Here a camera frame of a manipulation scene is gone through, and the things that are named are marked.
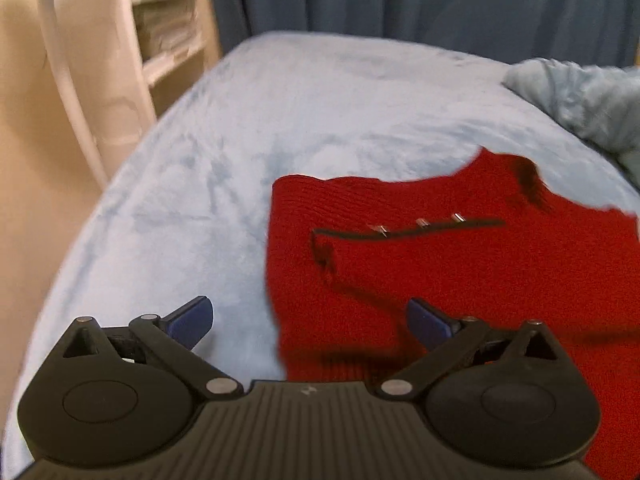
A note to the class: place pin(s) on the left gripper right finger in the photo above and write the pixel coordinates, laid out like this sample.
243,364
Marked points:
451,344

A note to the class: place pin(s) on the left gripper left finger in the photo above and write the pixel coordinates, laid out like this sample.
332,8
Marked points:
167,344

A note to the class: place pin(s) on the red knit sweater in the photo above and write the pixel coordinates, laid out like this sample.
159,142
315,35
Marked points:
344,257

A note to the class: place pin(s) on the light blue fleece bed cover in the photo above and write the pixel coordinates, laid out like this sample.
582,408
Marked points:
187,214

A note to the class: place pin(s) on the grey-blue crumpled blanket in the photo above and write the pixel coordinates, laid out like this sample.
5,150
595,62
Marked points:
599,105

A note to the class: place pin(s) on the stacked books on shelf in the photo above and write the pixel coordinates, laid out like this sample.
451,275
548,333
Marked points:
164,25

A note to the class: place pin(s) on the white bookshelf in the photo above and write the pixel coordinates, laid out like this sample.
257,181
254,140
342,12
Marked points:
171,74

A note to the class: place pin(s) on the dark blue curtain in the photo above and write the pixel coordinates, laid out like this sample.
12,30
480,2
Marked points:
591,32

